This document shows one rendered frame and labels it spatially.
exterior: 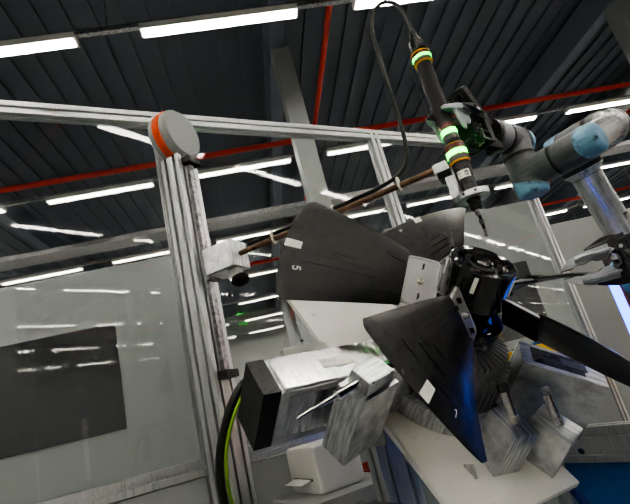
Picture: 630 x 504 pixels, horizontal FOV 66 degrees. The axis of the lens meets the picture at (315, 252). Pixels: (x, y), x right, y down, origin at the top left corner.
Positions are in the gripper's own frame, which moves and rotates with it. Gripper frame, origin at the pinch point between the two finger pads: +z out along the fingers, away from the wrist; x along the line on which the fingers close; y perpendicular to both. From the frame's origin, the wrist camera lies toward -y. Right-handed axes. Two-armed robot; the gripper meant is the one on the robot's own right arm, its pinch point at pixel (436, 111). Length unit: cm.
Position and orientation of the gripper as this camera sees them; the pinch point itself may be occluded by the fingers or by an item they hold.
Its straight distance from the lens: 110.8
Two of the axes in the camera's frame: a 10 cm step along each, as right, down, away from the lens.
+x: -5.8, 3.8, 7.2
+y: 2.4, 9.3, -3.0
